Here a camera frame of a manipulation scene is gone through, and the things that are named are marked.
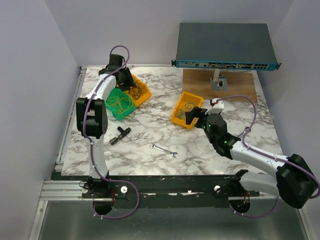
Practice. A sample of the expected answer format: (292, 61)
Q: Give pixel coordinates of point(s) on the blue network switch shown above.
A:
(225, 46)

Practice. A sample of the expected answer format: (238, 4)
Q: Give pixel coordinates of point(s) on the silver open-end wrench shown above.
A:
(172, 153)

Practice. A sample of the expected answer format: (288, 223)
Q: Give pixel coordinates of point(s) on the green plastic bin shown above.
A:
(119, 104)

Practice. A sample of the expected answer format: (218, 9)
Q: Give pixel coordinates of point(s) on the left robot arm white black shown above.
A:
(92, 122)

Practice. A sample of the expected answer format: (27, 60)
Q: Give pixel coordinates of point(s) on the metal switch stand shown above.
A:
(218, 82)

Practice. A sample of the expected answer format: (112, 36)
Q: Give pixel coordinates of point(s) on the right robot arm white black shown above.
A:
(287, 177)

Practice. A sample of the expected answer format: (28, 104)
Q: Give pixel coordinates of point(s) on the black T-handle tool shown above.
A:
(123, 133)

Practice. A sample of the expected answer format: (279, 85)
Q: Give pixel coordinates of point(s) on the yellow bin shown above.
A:
(140, 93)
(186, 103)

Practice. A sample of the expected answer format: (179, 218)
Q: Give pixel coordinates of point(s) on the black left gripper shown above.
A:
(129, 83)

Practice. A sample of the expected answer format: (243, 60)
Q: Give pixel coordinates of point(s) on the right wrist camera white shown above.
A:
(216, 106)

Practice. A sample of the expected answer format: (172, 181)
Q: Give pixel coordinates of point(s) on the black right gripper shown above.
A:
(197, 112)

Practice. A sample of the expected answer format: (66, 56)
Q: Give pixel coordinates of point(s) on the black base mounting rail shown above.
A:
(155, 191)

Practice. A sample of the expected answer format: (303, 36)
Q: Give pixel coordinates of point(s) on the wooden base board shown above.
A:
(198, 82)

